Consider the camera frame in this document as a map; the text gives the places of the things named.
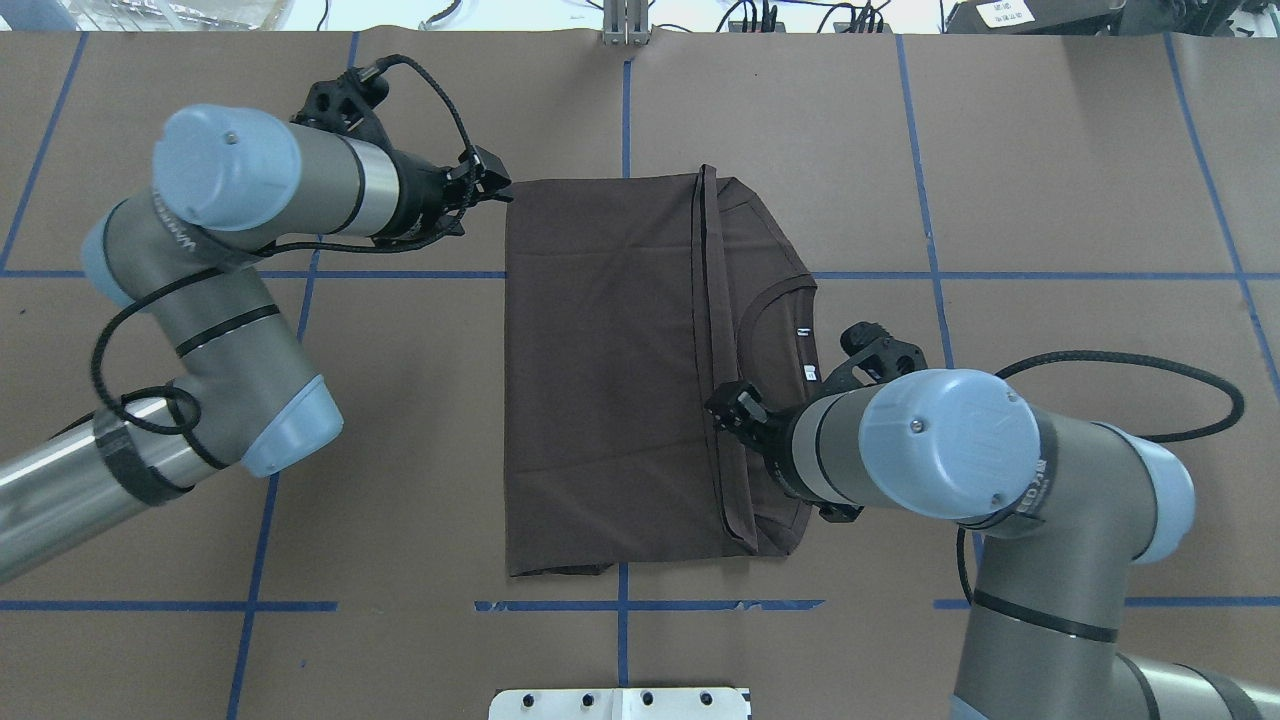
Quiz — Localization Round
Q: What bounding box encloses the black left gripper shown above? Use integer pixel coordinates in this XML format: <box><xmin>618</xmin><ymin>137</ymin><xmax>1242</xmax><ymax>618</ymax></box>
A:
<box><xmin>385</xmin><ymin>147</ymin><xmax>515</xmax><ymax>246</ymax></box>

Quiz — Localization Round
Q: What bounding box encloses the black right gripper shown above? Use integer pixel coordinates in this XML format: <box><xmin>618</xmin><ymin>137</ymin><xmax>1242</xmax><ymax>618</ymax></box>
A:
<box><xmin>704</xmin><ymin>380</ymin><xmax>864</xmax><ymax>524</ymax></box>

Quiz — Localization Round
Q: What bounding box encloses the dark brown t-shirt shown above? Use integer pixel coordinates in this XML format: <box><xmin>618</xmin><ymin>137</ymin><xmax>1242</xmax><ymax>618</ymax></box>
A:
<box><xmin>504</xmin><ymin>165</ymin><xmax>820</xmax><ymax>577</ymax></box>

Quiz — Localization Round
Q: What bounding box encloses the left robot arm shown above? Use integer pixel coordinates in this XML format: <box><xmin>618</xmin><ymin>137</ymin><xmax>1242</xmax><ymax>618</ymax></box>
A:
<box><xmin>3</xmin><ymin>91</ymin><xmax>512</xmax><ymax>582</ymax></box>

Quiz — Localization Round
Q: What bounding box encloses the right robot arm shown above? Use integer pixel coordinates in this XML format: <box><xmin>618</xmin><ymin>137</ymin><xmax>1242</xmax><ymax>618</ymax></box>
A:
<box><xmin>705</xmin><ymin>369</ymin><xmax>1277</xmax><ymax>719</ymax></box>

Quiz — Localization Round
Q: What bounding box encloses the black power adapter box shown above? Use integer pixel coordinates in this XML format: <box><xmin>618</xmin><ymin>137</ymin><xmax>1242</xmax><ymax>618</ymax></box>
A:
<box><xmin>943</xmin><ymin>1</ymin><xmax>1126</xmax><ymax>36</ymax></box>

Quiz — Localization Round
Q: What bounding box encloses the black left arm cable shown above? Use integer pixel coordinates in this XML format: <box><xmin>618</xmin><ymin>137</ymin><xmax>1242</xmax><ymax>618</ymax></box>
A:
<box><xmin>90</xmin><ymin>55</ymin><xmax>481</xmax><ymax>436</ymax></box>

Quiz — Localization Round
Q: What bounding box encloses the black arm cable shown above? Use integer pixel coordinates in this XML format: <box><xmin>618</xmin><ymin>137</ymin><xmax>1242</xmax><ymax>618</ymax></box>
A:
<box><xmin>90</xmin><ymin>55</ymin><xmax>481</xmax><ymax>436</ymax></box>
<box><xmin>955</xmin><ymin>350</ymin><xmax>1245</xmax><ymax>606</ymax></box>

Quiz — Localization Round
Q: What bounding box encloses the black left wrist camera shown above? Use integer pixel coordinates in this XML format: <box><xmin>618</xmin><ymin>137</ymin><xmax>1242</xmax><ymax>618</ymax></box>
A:
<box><xmin>291</xmin><ymin>67</ymin><xmax>390</xmax><ymax>138</ymax></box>

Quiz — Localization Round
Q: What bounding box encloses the aluminium frame post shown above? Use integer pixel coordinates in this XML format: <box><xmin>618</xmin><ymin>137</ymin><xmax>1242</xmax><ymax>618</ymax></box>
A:
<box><xmin>595</xmin><ymin>0</ymin><xmax>653</xmax><ymax>47</ymax></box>

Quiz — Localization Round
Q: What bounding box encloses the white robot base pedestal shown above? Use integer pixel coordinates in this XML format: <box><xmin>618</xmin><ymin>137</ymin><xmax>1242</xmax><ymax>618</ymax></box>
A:
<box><xmin>488</xmin><ymin>685</ymin><xmax>753</xmax><ymax>719</ymax></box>

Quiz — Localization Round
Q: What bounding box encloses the bundle of floor cables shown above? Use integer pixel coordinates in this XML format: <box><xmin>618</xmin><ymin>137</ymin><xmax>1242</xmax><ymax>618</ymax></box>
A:
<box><xmin>716</xmin><ymin>0</ymin><xmax>891</xmax><ymax>35</ymax></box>

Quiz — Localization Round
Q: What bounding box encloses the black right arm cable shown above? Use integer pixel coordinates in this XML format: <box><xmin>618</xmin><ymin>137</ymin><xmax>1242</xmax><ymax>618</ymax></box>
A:
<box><xmin>955</xmin><ymin>350</ymin><xmax>1245</xmax><ymax>606</ymax></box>

